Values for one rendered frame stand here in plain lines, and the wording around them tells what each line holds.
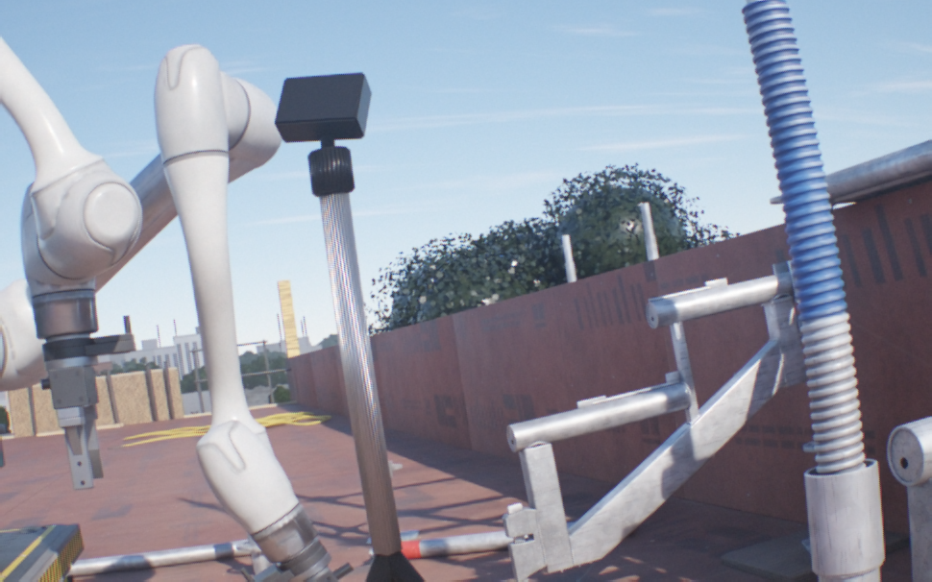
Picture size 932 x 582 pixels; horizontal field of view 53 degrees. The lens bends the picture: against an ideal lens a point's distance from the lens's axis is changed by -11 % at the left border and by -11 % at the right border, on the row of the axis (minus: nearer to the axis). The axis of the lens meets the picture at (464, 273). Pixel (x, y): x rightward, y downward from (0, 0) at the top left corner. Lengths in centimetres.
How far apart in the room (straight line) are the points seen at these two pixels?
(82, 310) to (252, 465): 33
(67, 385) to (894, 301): 148
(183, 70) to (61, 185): 40
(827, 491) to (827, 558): 5
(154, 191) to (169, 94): 24
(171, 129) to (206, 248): 18
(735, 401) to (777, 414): 53
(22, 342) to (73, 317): 51
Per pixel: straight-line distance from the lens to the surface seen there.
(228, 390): 159
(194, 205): 147
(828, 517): 74
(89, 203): 113
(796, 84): 75
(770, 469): 253
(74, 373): 128
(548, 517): 180
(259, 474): 144
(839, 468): 74
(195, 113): 148
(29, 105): 123
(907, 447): 80
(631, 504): 185
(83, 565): 309
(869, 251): 206
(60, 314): 130
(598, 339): 342
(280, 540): 145
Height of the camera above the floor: 55
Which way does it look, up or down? 4 degrees up
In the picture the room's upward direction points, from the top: 8 degrees counter-clockwise
